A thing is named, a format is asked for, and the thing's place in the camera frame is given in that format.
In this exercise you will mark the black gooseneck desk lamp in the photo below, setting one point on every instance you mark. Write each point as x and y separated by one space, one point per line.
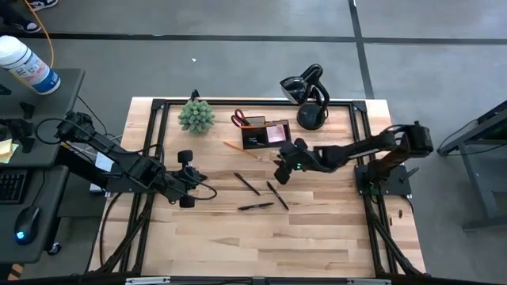
295 89

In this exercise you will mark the black ballpoint pen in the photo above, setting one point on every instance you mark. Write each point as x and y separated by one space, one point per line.
247 183
277 195
255 206

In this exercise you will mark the white wipes canister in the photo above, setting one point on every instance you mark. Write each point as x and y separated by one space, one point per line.
27 65

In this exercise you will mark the white flat box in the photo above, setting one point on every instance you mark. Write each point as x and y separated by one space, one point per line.
104 162

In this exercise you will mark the pink sticky note pad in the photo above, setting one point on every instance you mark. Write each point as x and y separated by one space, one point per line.
276 134

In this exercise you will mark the black plastic part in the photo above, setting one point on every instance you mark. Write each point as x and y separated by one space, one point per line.
20 130
27 110

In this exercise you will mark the black mesh desk organizer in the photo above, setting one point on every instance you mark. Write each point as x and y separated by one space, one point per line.
253 138

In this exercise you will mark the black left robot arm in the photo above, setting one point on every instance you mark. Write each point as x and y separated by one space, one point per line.
142 174

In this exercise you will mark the grey keyboard shelf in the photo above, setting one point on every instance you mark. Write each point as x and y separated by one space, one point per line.
47 190

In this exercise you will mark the yellow wooden pencil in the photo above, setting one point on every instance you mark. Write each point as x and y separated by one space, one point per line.
253 127
242 150

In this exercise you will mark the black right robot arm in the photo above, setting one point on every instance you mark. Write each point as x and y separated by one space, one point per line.
356 150

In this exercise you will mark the silver aluminium extrusion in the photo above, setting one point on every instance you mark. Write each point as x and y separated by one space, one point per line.
368 282
146 281

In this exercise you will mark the black computer mouse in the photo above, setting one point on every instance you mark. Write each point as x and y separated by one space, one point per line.
27 223

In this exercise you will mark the dark metal side table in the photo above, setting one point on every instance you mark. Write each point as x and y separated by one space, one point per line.
485 221

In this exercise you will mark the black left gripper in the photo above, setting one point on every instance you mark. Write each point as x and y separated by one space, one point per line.
184 178

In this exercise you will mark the yellow sticky notes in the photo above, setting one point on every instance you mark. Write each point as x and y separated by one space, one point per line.
6 152

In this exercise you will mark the grey side desk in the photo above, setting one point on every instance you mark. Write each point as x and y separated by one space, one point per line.
55 107

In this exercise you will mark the black desk caster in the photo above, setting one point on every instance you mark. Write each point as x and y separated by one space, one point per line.
54 248

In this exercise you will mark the person's foot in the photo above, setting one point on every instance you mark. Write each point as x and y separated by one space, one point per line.
43 4
24 24

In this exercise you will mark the green potted plant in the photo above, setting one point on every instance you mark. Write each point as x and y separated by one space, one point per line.
197 116

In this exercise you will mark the black keyboard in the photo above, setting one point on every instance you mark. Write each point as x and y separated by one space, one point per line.
12 186

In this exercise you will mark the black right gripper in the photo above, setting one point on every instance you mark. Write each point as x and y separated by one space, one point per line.
297 158

